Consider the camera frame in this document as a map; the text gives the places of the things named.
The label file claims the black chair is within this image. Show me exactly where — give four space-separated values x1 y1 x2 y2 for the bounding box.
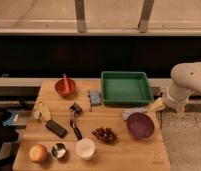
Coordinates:
0 108 19 169

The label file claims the red bowl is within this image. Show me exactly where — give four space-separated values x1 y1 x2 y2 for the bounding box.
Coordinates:
54 78 76 98

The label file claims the metal window post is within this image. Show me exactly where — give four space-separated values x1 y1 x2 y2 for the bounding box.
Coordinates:
75 0 86 33
138 0 154 33

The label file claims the light purple cloth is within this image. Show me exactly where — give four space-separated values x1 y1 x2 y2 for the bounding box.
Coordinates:
122 107 148 121

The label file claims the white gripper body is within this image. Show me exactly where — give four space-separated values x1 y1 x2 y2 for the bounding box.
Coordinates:
162 88 187 114

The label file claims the green plastic tray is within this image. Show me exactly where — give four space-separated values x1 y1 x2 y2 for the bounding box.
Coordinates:
101 71 154 105

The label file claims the red apple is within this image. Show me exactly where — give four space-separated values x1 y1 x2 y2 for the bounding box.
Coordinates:
29 144 48 162

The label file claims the black rectangular remote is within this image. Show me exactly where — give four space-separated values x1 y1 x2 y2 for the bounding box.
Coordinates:
46 120 67 138

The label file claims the black dish brush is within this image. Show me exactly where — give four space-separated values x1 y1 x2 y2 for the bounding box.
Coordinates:
69 103 82 140

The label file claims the blue sponge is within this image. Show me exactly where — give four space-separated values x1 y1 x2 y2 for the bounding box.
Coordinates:
89 91 101 106

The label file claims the right metal window post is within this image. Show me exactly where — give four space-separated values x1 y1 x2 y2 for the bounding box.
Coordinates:
138 0 154 33

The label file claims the white cup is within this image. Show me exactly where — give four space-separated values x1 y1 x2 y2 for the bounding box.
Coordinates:
76 138 95 160

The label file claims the bunch of dark grapes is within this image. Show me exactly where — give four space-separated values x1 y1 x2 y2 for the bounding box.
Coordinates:
92 127 117 144

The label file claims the wooden table top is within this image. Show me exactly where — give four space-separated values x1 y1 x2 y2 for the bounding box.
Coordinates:
13 80 170 171

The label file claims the orange carrot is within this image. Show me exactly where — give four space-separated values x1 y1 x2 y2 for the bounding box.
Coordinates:
63 74 70 93

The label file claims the left metal window post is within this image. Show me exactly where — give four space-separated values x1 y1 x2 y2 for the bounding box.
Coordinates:
75 0 86 33

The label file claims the small metal cup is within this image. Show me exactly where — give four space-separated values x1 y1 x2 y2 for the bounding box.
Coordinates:
52 143 66 159

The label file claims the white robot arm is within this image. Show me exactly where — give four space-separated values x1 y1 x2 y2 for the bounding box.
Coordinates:
162 62 201 113

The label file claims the yellow banana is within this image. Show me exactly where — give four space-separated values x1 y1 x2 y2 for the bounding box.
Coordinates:
33 102 51 121

